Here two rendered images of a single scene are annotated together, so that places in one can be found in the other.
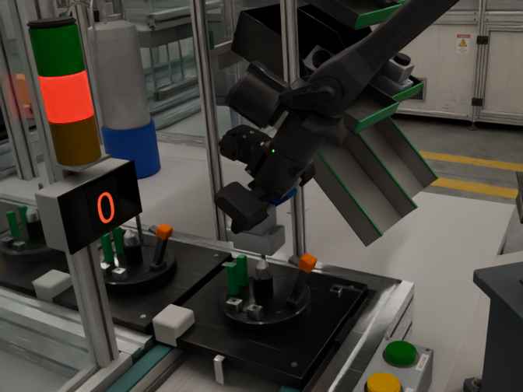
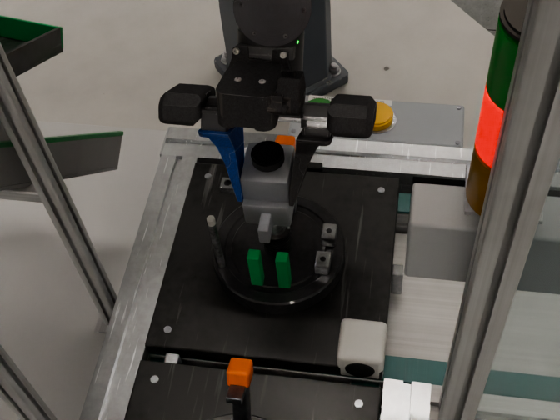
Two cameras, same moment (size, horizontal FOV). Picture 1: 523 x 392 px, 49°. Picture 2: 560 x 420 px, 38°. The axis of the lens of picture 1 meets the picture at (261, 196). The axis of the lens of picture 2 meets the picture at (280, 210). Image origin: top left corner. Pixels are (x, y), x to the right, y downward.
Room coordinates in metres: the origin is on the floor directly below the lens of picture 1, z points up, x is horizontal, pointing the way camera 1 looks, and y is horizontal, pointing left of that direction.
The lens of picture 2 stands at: (0.87, 0.46, 1.70)
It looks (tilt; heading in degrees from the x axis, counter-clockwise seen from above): 54 degrees down; 253
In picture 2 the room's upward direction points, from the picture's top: 7 degrees counter-clockwise
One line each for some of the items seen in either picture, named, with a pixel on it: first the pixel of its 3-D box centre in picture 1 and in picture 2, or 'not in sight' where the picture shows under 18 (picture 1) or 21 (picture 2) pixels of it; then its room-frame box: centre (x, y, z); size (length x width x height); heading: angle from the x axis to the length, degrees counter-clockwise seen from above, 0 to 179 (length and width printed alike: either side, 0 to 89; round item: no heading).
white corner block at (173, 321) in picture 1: (173, 325); (362, 349); (0.71, 0.14, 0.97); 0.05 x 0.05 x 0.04; 59
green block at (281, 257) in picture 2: (233, 278); (283, 270); (0.75, 0.05, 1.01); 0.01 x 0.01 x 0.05; 59
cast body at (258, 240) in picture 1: (251, 222); (268, 184); (0.74, 0.02, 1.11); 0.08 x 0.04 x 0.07; 59
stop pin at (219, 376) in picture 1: (220, 369); (397, 279); (0.63, 0.07, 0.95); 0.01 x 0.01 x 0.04; 59
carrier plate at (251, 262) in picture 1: (265, 311); (280, 261); (0.74, 0.01, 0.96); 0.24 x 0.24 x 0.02; 59
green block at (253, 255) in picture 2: (242, 270); (256, 267); (0.77, 0.04, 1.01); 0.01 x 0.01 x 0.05; 59
